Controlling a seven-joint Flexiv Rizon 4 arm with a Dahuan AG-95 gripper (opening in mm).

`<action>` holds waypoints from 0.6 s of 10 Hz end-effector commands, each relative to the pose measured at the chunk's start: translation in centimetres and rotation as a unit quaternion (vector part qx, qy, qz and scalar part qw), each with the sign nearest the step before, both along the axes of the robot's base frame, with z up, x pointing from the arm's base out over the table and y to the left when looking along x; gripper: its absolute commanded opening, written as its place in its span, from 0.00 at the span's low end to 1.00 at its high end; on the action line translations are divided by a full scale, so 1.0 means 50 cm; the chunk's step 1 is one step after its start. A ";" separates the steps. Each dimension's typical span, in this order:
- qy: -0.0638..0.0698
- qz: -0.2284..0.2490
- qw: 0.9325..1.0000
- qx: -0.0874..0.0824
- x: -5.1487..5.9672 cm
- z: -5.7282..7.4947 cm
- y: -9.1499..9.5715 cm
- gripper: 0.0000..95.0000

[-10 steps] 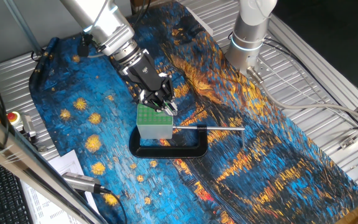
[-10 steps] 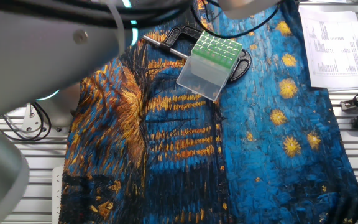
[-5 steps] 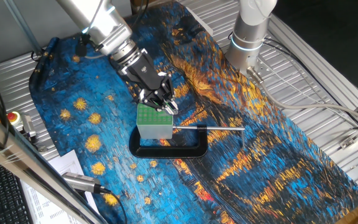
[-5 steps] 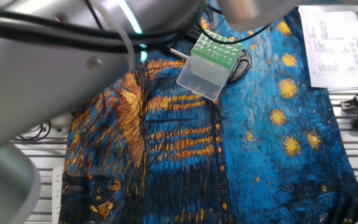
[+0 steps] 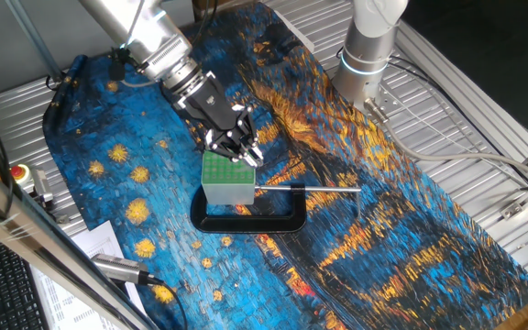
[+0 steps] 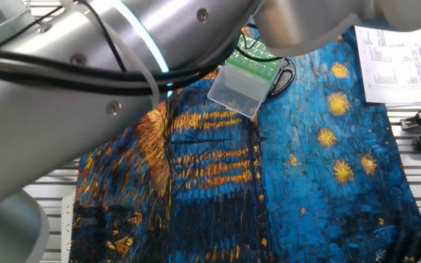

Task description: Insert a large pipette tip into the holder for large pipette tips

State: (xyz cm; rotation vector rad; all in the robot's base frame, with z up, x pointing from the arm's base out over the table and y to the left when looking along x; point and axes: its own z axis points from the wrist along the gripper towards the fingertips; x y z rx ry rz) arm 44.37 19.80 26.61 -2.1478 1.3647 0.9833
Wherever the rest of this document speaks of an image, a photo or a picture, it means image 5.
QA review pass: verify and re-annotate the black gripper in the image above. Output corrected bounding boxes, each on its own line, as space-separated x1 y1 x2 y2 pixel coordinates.
174 71 266 169

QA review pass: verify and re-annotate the green rack pipette tip box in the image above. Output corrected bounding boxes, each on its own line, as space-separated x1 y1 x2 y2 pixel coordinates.
200 147 257 206

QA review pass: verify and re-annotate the starry night painted cloth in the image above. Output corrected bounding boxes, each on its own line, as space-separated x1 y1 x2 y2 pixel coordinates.
42 2 528 330

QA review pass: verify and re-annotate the black C-clamp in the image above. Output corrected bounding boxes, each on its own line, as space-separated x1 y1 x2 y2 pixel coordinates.
189 181 364 236

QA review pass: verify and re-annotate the grey metal pole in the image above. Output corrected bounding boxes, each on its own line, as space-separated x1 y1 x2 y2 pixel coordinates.
5 0 63 83

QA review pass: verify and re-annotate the printed paper sheet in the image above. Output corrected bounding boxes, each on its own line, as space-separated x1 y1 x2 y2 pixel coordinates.
29 219 149 330

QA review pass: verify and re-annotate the black keyboard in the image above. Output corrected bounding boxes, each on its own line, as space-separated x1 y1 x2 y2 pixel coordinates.
0 224 50 330

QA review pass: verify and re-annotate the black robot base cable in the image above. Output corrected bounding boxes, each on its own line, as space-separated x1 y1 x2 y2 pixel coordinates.
335 43 352 68

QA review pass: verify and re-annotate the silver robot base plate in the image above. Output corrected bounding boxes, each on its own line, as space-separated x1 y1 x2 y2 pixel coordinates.
359 84 407 121

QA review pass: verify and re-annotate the black camera cable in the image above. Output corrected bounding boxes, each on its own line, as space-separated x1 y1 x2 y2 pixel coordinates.
151 274 190 330

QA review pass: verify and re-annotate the thick grey robot cable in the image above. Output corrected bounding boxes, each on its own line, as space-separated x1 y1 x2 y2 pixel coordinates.
364 98 528 184

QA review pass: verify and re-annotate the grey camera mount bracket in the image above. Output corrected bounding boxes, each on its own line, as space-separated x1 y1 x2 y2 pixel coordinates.
29 167 71 226

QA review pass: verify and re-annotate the aluminium frame bar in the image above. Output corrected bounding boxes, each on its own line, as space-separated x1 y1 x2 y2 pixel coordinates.
0 150 160 330

